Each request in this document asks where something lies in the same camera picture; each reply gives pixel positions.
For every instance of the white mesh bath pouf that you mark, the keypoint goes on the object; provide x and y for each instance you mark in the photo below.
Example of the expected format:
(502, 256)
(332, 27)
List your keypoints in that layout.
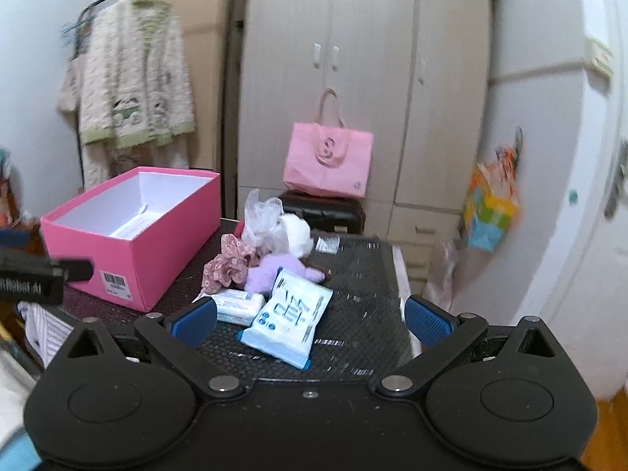
(264, 228)

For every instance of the black suitcase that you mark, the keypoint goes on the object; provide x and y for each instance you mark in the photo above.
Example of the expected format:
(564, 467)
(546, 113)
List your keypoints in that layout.
(332, 215)

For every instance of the pink floral scrunchie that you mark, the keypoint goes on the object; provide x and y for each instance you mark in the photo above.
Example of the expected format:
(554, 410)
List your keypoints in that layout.
(230, 267)

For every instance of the black clothes rack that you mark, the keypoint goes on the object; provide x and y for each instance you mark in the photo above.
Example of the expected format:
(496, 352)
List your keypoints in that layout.
(204, 29)

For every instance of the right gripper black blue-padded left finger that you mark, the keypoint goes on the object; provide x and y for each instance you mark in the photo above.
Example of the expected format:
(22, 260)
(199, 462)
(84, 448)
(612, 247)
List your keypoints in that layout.
(174, 340)

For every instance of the white brown plush toy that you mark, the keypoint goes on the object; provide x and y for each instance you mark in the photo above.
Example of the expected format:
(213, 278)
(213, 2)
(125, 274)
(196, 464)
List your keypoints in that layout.
(300, 241)

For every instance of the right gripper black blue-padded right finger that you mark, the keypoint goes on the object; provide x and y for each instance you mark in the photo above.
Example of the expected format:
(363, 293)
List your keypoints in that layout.
(446, 341)

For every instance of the small white wipes pack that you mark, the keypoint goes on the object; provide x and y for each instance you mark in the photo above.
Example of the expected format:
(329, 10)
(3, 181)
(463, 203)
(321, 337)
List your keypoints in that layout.
(235, 306)

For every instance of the small clear plastic packet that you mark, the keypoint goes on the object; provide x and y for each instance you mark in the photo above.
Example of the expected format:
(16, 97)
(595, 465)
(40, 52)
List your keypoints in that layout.
(328, 244)

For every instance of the pink paper tote bag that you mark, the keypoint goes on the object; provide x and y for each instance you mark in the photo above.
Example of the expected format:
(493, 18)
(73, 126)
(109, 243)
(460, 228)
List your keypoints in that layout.
(328, 161)

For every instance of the beige wardrobe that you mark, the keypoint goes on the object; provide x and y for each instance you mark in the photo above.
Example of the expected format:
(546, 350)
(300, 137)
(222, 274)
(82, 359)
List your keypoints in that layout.
(411, 72)

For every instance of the pink cardboard box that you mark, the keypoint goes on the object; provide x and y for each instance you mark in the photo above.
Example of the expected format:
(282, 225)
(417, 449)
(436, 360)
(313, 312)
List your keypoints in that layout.
(139, 230)

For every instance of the large blue wipes pack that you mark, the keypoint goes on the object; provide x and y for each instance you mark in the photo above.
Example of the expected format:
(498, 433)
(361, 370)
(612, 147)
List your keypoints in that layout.
(285, 326)

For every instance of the colourful hanging gift bag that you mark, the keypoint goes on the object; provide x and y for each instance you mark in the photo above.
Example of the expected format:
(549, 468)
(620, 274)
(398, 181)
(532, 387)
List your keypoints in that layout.
(491, 203)

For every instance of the purple plush toy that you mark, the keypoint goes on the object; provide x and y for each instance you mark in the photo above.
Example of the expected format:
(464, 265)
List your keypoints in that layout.
(261, 279)

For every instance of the white refrigerator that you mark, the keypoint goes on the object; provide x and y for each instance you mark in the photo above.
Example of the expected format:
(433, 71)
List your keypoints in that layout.
(559, 81)

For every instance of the cream green knit cardigan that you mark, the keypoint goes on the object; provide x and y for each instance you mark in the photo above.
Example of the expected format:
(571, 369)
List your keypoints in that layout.
(130, 91)

